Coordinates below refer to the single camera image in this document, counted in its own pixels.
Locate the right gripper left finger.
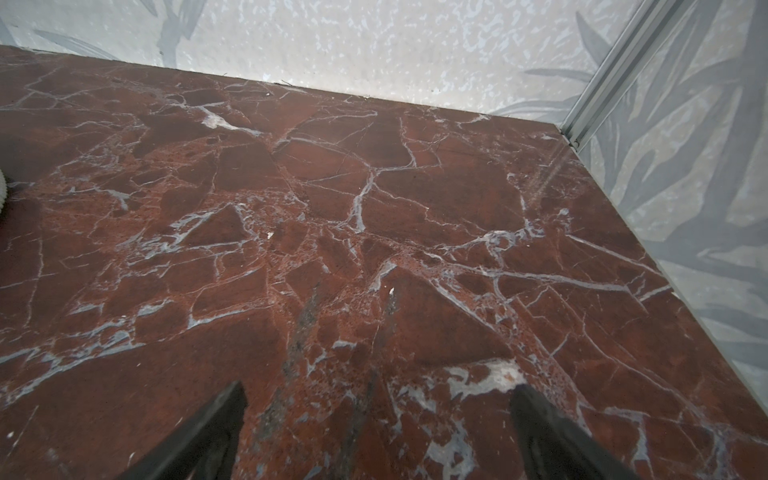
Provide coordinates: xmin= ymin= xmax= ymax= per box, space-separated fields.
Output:
xmin=119 ymin=381 xmax=247 ymax=479

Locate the aluminium corner post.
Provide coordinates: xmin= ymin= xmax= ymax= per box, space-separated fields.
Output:
xmin=560 ymin=0 xmax=694 ymax=152

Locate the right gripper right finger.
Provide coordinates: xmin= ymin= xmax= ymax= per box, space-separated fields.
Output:
xmin=510 ymin=384 xmax=638 ymax=480

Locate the white sneaker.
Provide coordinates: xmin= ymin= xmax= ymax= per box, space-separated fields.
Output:
xmin=0 ymin=170 xmax=8 ymax=212

